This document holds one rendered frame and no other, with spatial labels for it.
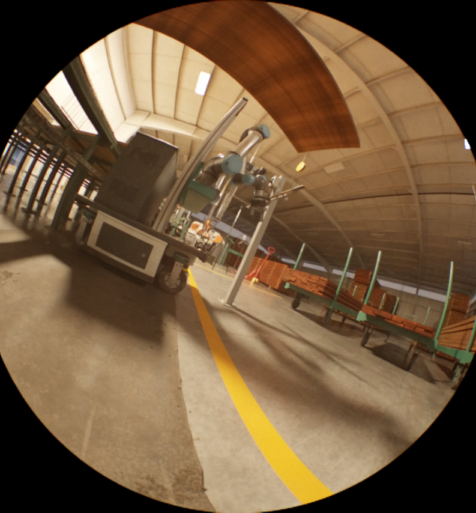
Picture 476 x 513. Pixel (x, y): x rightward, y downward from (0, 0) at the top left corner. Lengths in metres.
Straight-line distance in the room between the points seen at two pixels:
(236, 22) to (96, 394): 0.88
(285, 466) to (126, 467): 0.30
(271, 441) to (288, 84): 0.93
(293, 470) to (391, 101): 7.63
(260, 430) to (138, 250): 0.89
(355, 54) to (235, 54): 6.24
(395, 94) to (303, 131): 6.77
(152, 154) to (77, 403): 1.11
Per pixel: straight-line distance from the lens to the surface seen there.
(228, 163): 0.90
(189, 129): 10.57
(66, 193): 1.43
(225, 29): 0.59
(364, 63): 6.82
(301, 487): 0.46
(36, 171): 7.64
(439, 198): 11.44
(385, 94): 7.26
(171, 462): 0.36
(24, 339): 0.49
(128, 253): 0.91
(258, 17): 0.56
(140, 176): 1.03
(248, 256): 1.33
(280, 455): 0.46
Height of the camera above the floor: 0.35
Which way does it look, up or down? 3 degrees up
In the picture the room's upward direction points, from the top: 24 degrees clockwise
